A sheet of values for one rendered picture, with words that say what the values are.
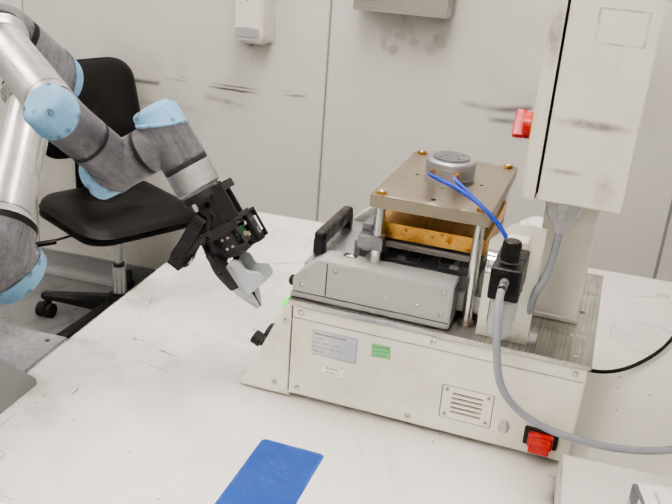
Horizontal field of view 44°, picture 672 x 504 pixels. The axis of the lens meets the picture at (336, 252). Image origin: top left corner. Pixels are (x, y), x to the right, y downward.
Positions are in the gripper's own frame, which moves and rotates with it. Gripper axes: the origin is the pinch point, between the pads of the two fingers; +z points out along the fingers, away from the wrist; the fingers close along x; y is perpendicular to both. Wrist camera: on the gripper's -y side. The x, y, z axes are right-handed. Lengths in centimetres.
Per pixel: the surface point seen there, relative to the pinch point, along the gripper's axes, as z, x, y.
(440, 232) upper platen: 2.4, 2.3, 34.2
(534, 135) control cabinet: -6, -4, 54
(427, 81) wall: -14, 160, -5
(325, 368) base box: 13.7, -5.0, 9.2
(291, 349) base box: 8.7, -5.0, 5.4
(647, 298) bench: 48, 67, 45
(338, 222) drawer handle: -4.3, 11.4, 15.4
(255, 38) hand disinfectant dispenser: -54, 146, -47
